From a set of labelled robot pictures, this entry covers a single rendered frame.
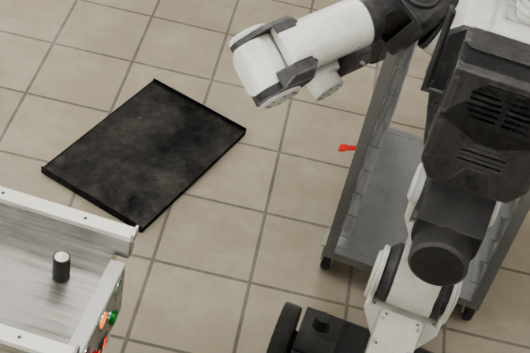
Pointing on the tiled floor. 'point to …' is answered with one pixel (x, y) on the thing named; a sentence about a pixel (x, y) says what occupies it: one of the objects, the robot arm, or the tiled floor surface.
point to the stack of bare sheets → (145, 154)
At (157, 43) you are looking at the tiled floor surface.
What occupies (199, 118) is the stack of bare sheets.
